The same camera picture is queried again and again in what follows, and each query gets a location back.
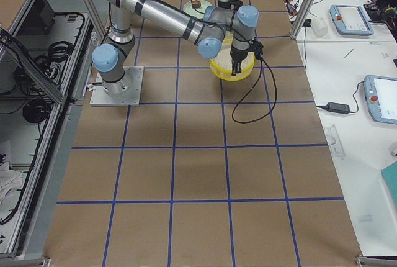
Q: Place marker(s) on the aluminium frame post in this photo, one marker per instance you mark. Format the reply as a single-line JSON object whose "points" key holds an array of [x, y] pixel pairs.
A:
{"points": [[300, 18]]}

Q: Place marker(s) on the blue teach pendant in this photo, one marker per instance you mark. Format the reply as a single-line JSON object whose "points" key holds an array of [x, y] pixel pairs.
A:
{"points": [[380, 95], [350, 20]]}

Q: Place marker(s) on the upper blue teach pendant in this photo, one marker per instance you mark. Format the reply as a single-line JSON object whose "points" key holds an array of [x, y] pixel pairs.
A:
{"points": [[350, 20]]}

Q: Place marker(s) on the yellow steamer layer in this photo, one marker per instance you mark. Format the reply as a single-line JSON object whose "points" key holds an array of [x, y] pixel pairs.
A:
{"points": [[226, 75], [223, 60]]}

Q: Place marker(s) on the small black power brick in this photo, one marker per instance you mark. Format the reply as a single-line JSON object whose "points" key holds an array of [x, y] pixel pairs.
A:
{"points": [[338, 108]]}

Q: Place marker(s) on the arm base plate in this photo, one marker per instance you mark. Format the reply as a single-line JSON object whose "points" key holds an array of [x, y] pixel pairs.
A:
{"points": [[123, 93]]}

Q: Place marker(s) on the lower blue teach pendant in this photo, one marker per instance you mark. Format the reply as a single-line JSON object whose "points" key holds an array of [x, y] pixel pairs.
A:
{"points": [[380, 95]]}

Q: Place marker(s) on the white tape roll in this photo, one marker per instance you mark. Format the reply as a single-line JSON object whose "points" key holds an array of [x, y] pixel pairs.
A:
{"points": [[319, 27]]}

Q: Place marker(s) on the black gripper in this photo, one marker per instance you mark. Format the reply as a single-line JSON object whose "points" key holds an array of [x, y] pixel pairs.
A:
{"points": [[237, 54]]}

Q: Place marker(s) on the brown bun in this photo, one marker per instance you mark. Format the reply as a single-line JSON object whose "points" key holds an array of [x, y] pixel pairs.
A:
{"points": [[196, 4]]}

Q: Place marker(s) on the green round plate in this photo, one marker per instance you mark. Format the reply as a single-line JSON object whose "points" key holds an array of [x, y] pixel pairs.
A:
{"points": [[199, 12]]}

